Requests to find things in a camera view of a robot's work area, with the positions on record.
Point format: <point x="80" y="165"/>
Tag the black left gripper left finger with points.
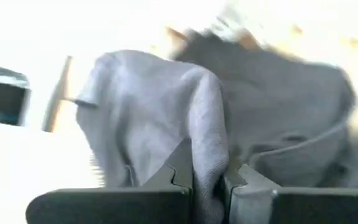
<point x="120" y="205"/>

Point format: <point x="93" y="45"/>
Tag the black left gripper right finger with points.
<point x="306" y="207"/>

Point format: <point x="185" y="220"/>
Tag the white and teal clothing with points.
<point x="154" y="112"/>

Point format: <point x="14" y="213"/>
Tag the brown slanted pole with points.
<point x="57" y="93"/>

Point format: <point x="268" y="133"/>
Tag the dark box with blue stripe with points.
<point x="2" y="99"/>

